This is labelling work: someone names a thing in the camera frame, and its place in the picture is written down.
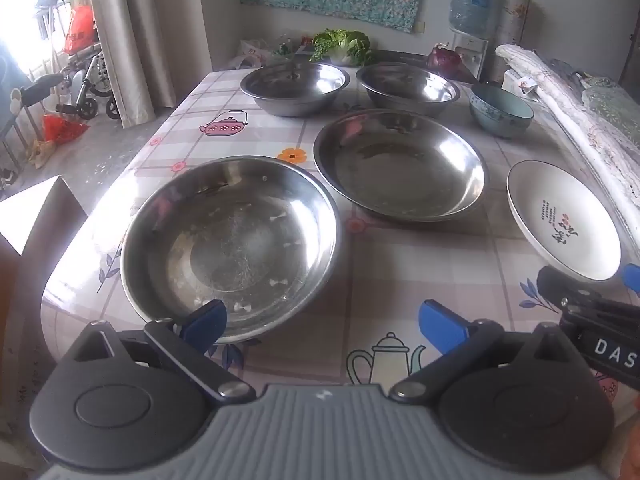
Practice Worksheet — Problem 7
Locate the blue water jug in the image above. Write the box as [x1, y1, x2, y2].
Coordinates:
[448, 0, 493, 38]

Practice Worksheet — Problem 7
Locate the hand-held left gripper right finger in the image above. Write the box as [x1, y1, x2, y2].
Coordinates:
[390, 300, 581, 404]

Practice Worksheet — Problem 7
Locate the beige curtain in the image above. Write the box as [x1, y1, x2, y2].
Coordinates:
[85, 0, 213, 121]

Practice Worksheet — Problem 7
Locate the red plastic bag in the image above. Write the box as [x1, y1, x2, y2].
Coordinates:
[42, 114, 90, 145]

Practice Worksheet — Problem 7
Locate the white lace fabric roll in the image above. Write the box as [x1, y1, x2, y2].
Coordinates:
[495, 44, 640, 231]

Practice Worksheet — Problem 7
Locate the shallow stainless steel plate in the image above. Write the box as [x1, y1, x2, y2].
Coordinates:
[120, 156, 343, 345]
[313, 108, 488, 222]

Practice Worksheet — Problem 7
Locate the grey folded cloth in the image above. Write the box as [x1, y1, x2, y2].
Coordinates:
[550, 60, 601, 91]

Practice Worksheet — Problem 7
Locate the stroller with red bag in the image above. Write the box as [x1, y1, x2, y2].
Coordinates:
[55, 50, 121, 121]

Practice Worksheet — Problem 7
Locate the stainless steel bowl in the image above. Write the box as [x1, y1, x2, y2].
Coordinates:
[240, 61, 351, 118]
[356, 63, 461, 118]

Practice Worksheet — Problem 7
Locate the napa cabbage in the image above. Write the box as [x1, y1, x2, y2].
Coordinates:
[311, 29, 373, 67]

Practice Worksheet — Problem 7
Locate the white water dispenser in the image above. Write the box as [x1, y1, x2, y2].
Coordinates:
[452, 30, 490, 83]

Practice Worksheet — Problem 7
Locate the beige crumpled cloth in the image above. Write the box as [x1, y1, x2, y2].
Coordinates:
[25, 140, 56, 170]

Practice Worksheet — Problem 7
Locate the small white box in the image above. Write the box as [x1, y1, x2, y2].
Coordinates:
[502, 67, 538, 96]

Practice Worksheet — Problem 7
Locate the orange plastic bag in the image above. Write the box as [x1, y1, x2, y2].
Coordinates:
[64, 4, 98, 53]

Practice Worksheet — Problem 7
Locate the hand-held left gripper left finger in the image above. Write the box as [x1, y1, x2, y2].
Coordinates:
[65, 300, 257, 404]

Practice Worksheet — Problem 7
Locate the white plastic bag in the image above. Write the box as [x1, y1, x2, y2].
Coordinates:
[231, 39, 273, 68]

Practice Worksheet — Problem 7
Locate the white ceramic plate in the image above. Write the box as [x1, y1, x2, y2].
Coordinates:
[506, 159, 623, 282]

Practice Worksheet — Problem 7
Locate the purple cabbage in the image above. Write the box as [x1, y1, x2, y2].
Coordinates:
[426, 44, 476, 83]

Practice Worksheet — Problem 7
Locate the patterned paper roll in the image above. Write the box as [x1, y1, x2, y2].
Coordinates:
[501, 0, 531, 51]

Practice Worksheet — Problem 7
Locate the teal ceramic bowl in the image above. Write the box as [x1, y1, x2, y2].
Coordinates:
[469, 83, 535, 140]

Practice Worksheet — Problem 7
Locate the green leaf-print cloth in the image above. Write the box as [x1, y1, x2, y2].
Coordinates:
[582, 76, 640, 146]

